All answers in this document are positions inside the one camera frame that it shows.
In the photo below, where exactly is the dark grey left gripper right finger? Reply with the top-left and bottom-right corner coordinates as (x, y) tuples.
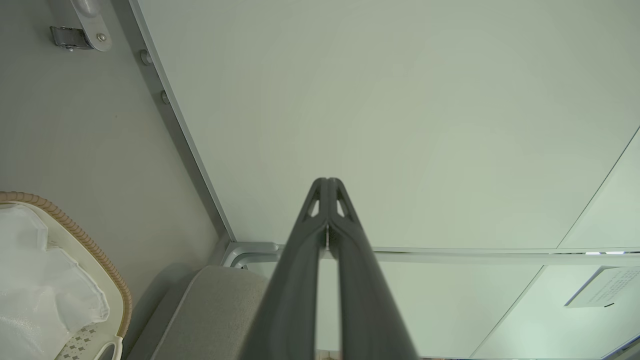
(328, 177), (418, 360)

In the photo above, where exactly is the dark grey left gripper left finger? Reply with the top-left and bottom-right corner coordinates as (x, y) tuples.
(240, 177), (329, 360)

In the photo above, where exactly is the grey fabric sofa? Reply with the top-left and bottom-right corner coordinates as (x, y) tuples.
(125, 265), (273, 360)

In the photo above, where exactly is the white basket liner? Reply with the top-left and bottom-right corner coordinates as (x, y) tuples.
(0, 204), (111, 360)

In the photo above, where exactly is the grey partition support foot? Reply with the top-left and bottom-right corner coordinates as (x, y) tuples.
(70, 0), (113, 53)

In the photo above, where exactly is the white printed wall notice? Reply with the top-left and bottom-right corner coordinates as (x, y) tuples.
(565, 266), (640, 309)

